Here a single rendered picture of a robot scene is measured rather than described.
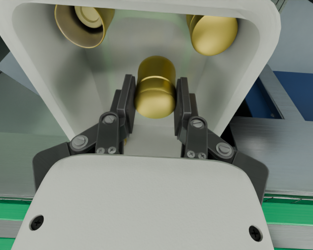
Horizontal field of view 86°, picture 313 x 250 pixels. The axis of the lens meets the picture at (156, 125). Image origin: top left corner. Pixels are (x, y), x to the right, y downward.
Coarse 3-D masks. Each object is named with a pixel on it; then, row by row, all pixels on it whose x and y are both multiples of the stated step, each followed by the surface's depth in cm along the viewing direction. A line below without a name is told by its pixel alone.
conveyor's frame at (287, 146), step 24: (264, 72) 37; (264, 96) 34; (288, 96) 32; (240, 120) 27; (264, 120) 28; (288, 120) 28; (0, 144) 33; (24, 144) 33; (48, 144) 34; (240, 144) 25; (264, 144) 25; (288, 144) 25; (312, 144) 25; (0, 168) 30; (24, 168) 30; (288, 168) 23; (312, 168) 23; (0, 192) 28; (24, 192) 28; (288, 192) 21; (312, 192) 21
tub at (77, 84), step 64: (0, 0) 9; (64, 0) 9; (128, 0) 9; (192, 0) 9; (256, 0) 8; (64, 64) 15; (128, 64) 20; (192, 64) 19; (256, 64) 11; (64, 128) 18
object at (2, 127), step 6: (0, 126) 60; (6, 126) 61; (12, 126) 61; (18, 126) 61; (24, 126) 61; (30, 126) 61; (36, 126) 61; (42, 126) 61; (48, 126) 61; (54, 126) 62; (60, 126) 62; (12, 132) 59; (18, 132) 59; (24, 132) 59; (30, 132) 60; (36, 132) 60; (42, 132) 60; (48, 132) 60; (54, 132) 60; (60, 132) 60
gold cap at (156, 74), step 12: (144, 60) 15; (156, 60) 14; (168, 60) 15; (144, 72) 14; (156, 72) 13; (168, 72) 14; (144, 84) 12; (156, 84) 12; (168, 84) 13; (144, 96) 12; (156, 96) 12; (168, 96) 12; (144, 108) 13; (156, 108) 13; (168, 108) 13
